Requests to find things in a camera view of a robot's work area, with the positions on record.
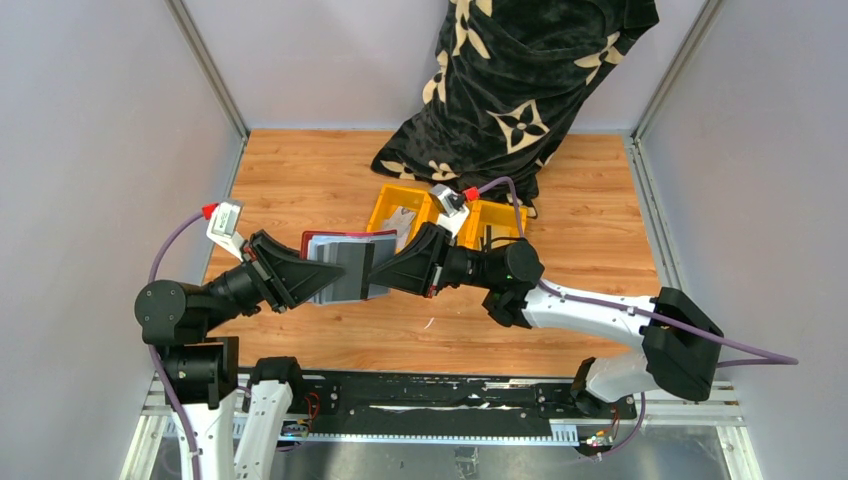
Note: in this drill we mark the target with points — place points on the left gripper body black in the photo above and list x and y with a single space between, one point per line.
247 283

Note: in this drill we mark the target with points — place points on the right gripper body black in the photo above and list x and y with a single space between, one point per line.
457 265

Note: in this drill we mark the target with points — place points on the yellow three-compartment bin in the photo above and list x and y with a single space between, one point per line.
480 224

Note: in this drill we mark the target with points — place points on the red leather card holder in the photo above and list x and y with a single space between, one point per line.
325 246

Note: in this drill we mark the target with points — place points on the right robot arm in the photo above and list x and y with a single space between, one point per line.
673 345

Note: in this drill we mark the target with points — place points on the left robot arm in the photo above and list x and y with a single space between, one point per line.
199 372

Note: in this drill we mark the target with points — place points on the striped beige card in bin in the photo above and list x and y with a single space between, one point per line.
486 240

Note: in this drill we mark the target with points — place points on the grey card in bin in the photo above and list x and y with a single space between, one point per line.
401 221

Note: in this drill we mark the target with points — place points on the black floral blanket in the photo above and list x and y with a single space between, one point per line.
512 77

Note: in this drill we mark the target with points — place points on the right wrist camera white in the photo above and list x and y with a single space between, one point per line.
452 209

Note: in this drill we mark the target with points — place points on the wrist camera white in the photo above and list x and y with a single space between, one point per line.
222 225
452 209

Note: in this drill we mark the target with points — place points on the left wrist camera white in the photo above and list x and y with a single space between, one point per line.
222 225

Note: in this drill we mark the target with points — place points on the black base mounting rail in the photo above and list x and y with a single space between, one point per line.
444 408

